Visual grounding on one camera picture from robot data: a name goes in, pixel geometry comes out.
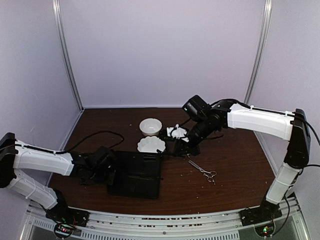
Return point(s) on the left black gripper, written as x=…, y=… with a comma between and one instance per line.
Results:
x=110, y=181

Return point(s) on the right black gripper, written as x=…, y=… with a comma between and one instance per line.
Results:
x=180, y=148

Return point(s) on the black zippered tool case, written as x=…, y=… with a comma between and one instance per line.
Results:
x=135, y=175

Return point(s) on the silver thinning scissors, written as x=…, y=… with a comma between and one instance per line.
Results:
x=208, y=174

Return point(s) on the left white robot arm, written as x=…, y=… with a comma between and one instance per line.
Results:
x=15, y=156

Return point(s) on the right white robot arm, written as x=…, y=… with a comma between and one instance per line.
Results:
x=233, y=114

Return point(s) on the scalloped white bowl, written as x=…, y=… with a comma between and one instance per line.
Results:
x=151, y=144

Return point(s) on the round white bowl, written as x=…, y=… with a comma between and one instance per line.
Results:
x=150, y=127

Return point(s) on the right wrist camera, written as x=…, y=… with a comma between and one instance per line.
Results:
x=176, y=132

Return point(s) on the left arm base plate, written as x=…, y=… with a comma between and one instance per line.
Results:
x=72, y=217

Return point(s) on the aluminium front rail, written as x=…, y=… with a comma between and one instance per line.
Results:
x=224, y=225

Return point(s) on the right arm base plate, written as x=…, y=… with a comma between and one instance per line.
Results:
x=257, y=215

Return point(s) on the right aluminium corner post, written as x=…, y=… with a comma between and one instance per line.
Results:
x=264, y=30

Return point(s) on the aluminium corner post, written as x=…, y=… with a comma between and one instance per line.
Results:
x=65, y=53
x=264, y=30

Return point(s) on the left aluminium corner post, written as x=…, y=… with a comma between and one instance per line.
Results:
x=65, y=53

